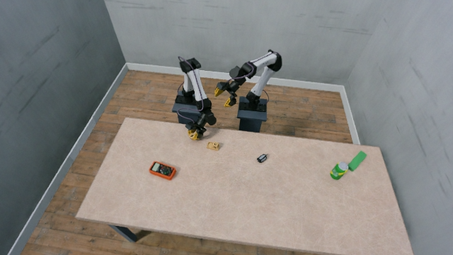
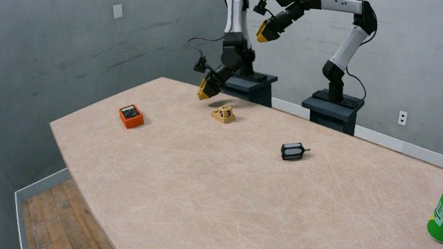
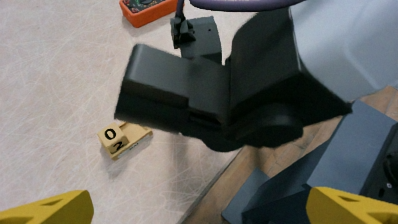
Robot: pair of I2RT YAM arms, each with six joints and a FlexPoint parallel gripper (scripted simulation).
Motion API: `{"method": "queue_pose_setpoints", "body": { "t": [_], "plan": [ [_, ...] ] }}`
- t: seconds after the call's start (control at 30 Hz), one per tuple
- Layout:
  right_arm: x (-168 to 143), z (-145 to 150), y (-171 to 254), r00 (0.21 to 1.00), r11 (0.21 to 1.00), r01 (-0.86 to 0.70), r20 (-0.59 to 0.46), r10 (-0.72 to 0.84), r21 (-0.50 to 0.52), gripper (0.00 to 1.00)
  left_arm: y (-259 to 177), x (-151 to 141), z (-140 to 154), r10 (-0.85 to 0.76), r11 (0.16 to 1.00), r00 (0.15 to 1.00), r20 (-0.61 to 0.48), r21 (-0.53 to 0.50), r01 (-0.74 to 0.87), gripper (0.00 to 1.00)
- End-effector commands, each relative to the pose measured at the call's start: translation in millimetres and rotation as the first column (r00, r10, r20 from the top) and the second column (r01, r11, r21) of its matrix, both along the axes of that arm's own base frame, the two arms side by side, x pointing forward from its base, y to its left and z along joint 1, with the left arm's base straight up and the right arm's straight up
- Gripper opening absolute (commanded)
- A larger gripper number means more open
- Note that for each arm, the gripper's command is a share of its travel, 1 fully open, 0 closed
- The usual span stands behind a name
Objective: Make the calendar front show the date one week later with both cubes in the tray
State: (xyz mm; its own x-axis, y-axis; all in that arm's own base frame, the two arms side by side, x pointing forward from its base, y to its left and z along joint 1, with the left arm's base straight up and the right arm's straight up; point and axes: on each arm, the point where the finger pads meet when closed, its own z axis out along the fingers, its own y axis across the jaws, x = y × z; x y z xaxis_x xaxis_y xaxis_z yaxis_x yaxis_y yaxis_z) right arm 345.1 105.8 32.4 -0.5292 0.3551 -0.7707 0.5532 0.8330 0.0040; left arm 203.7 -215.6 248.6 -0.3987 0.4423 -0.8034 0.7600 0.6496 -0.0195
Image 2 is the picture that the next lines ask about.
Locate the green soda can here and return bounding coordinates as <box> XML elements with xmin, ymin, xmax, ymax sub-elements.
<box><xmin>427</xmin><ymin>194</ymin><xmax>443</xmax><ymax>243</ymax></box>

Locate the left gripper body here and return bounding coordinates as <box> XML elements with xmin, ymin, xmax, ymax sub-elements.
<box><xmin>261</xmin><ymin>11</ymin><xmax>293</xmax><ymax>42</ymax></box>

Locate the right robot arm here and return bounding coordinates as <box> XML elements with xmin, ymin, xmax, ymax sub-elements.
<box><xmin>193</xmin><ymin>0</ymin><xmax>267</xmax><ymax>81</ymax></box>

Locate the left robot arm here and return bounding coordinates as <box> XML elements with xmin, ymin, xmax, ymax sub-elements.
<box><xmin>276</xmin><ymin>0</ymin><xmax>377</xmax><ymax>109</ymax></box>

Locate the beige calendar tray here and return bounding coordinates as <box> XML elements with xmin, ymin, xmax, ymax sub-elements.
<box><xmin>211</xmin><ymin>109</ymin><xmax>236</xmax><ymax>124</ymax></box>

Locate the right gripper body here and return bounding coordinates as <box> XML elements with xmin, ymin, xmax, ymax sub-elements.
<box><xmin>202</xmin><ymin>64</ymin><xmax>234</xmax><ymax>98</ymax></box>

